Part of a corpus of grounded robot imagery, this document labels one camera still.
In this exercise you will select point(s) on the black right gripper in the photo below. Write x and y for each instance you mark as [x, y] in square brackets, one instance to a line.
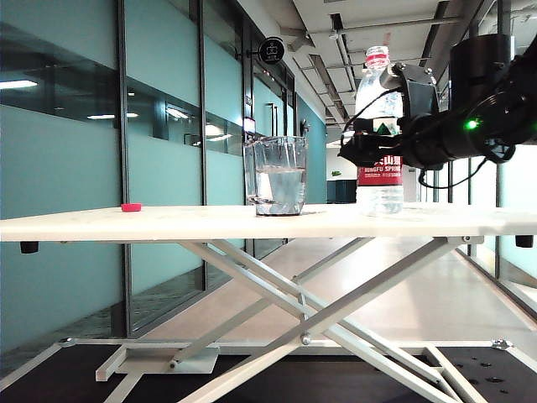
[423, 140]

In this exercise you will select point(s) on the clear mineral water bottle red label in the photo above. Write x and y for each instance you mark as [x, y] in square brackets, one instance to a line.
[379, 197]

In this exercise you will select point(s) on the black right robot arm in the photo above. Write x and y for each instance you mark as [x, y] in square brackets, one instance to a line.
[478, 84]

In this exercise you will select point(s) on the clear glass mug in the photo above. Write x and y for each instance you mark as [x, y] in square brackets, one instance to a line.
[279, 184]

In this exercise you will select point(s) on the red plastic bottle cap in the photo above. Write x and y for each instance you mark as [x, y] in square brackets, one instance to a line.
[131, 207]

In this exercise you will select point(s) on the dark teal cabinet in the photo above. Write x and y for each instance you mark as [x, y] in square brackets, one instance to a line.
[340, 191]

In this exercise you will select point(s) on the round black hanging sign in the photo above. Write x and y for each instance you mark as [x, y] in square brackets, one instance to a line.
[272, 50]

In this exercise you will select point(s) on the black rubber table foot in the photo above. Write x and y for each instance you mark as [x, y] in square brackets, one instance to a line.
[29, 247]
[524, 242]

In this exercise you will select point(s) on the black perforated base board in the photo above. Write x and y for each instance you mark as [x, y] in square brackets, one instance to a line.
[293, 378]

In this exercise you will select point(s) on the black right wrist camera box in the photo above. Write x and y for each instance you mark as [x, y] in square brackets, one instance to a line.
[417, 94]

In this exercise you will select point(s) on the white scissor lift table frame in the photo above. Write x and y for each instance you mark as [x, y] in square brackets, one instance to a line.
[323, 324]

